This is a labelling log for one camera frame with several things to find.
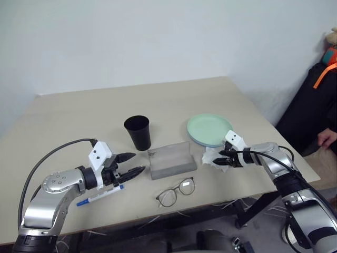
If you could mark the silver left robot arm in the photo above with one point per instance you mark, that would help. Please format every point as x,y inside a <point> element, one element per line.
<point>52,182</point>

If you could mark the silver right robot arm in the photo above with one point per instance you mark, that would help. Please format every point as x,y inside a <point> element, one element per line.
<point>302,210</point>

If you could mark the light blue plate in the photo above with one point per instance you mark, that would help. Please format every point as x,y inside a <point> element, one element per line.
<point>205,145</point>

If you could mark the black plastic cup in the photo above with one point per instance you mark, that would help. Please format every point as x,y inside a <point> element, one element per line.
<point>140,137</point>

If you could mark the dark rounded shape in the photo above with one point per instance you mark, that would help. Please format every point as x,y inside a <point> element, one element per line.
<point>214,242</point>

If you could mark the colourful plush toy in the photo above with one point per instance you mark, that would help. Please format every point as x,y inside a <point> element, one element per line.
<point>332,50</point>

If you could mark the white tissue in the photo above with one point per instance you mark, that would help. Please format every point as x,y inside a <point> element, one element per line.
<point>209,156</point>

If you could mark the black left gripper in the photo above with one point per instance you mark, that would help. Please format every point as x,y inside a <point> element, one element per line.
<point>109,176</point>

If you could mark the small black metal bracket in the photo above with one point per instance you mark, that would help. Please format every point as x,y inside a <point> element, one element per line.
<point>242,246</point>

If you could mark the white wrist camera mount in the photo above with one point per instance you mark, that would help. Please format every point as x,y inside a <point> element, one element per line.
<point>234,138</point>
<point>98,154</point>

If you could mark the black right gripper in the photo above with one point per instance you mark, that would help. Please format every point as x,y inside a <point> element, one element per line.
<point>235,159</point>

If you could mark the person in black clothes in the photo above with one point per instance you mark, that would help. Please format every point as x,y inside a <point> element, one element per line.
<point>302,116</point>

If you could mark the black table leg frame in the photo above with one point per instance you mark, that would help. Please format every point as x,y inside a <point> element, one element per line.
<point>252,210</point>

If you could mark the grey translucent glasses case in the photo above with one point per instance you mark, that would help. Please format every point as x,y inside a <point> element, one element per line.
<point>171,160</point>

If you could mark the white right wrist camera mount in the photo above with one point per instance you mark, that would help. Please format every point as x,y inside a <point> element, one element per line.
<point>234,138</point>

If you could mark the light green plate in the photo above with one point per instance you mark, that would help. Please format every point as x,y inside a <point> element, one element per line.
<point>208,129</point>

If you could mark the thin dark-framed glasses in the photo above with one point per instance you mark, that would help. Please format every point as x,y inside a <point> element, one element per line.
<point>166,198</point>

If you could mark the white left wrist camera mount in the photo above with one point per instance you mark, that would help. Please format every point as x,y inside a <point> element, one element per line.
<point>98,154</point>

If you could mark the person bare hand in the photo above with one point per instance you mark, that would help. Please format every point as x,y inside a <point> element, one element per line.
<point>327,139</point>

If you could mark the white marker blue cap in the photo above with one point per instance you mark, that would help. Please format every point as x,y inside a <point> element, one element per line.
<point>83,203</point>

